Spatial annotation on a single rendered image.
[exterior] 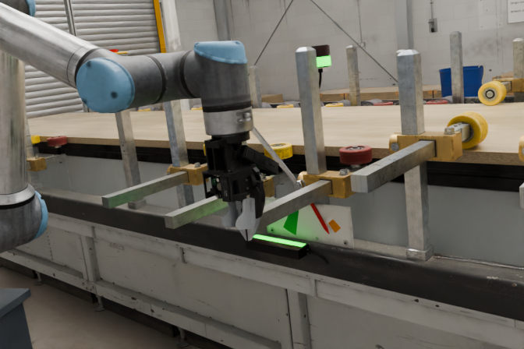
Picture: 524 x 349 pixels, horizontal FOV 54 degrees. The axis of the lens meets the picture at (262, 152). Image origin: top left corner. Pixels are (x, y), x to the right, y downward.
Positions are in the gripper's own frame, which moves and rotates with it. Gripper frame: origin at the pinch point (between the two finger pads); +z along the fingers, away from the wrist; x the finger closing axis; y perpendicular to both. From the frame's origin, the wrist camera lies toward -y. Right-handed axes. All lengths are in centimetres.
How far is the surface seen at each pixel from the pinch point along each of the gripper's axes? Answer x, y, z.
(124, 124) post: -78, -29, -16
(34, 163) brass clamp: -145, -27, 0
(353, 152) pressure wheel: 1.5, -38.0, -7.9
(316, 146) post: -2.4, -28.0, -11.2
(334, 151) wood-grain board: -8.8, -45.6, -6.1
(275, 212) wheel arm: 1.4, -6.5, -2.3
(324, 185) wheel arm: 1.4, -24.6, -3.0
